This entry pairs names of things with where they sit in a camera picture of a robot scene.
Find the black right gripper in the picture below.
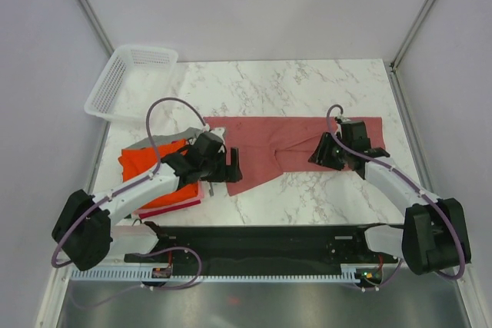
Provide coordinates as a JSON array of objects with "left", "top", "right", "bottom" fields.
[{"left": 308, "top": 131, "right": 351, "bottom": 171}]

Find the dusty pink t-shirt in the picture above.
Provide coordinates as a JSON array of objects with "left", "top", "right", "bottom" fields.
[{"left": 202, "top": 115, "right": 385, "bottom": 197}]

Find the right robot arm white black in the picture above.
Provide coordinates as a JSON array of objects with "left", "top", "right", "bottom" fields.
[{"left": 309, "top": 118, "right": 471, "bottom": 280}]

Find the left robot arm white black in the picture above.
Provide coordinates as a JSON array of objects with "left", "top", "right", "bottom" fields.
[{"left": 52, "top": 130, "right": 243, "bottom": 271}]

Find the white folded t-shirt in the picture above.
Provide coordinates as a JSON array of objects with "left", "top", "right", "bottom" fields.
[{"left": 207, "top": 182, "right": 214, "bottom": 197}]

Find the light pink folded t-shirt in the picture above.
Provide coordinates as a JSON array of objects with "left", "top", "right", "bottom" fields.
[{"left": 132, "top": 184, "right": 204, "bottom": 219}]

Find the crimson folded t-shirt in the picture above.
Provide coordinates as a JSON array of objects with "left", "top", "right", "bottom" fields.
[{"left": 133, "top": 147, "right": 204, "bottom": 219}]

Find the orange folded t-shirt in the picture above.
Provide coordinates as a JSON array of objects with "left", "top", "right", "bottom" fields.
[{"left": 118, "top": 142, "right": 201, "bottom": 210}]

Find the white plastic basket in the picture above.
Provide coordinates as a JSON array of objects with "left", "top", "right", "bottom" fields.
[{"left": 84, "top": 45, "right": 178, "bottom": 123}]

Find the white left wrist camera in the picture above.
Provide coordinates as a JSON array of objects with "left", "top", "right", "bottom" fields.
[{"left": 209, "top": 127, "right": 226, "bottom": 144}]

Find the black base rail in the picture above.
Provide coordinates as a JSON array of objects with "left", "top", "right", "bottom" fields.
[{"left": 125, "top": 224, "right": 397, "bottom": 273}]

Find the white slotted cable duct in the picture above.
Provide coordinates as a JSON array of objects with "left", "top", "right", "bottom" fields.
[{"left": 70, "top": 264, "right": 362, "bottom": 283}]

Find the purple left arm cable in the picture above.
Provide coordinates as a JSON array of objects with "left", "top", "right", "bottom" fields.
[{"left": 52, "top": 97, "right": 211, "bottom": 290}]

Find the right aluminium frame post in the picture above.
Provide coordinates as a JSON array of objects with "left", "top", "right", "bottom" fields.
[{"left": 387, "top": 0, "right": 438, "bottom": 74}]

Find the aluminium frame post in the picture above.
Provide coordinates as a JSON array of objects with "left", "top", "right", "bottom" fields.
[
  {"left": 76, "top": 0, "right": 115, "bottom": 57},
  {"left": 387, "top": 0, "right": 438, "bottom": 74}
]

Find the left aluminium frame post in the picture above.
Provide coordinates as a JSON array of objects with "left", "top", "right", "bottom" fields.
[{"left": 76, "top": 0, "right": 115, "bottom": 57}]

